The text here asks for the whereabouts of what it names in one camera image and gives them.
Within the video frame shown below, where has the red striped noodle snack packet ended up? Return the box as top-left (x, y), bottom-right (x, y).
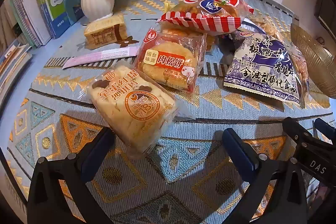
top-left (157, 0), bottom-right (255, 37)

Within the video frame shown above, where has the blue patterned tablecloth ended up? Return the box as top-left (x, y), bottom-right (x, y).
top-left (0, 0), bottom-right (331, 224)

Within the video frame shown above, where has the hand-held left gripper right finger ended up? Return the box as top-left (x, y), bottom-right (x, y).
top-left (223, 127), bottom-right (315, 224)

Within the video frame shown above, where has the red round cake packet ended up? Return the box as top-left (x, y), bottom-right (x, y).
top-left (133, 26), bottom-right (208, 101)

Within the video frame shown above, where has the pink sachet strip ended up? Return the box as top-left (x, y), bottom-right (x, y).
top-left (62, 46), bottom-right (139, 69)

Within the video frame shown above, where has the orange egg pastry packet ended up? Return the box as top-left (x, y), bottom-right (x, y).
top-left (87, 60), bottom-right (195, 159)

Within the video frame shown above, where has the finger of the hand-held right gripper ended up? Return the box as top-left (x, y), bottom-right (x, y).
top-left (314, 118), bottom-right (336, 144)
top-left (282, 117), bottom-right (315, 148)

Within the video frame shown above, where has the gold ribbed bowl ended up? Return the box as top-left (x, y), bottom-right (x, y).
top-left (290, 23), bottom-right (336, 98)

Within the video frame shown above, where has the clear bag of small biscuits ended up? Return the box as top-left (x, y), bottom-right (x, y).
top-left (248, 15), bottom-right (289, 38)

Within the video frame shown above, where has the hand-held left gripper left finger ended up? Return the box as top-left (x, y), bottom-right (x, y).
top-left (28, 127), bottom-right (116, 224)

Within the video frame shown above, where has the clear wrapped pastry packet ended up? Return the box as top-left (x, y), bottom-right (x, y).
top-left (289, 43), bottom-right (311, 109)

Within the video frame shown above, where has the stack of books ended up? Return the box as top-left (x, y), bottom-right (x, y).
top-left (0, 0), bottom-right (53, 98)

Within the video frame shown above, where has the yellow layered cake packet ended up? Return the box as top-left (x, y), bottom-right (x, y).
top-left (84, 14), bottom-right (128, 50)

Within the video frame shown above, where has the blue and white snack packet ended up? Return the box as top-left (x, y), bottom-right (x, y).
top-left (223, 32), bottom-right (302, 105)

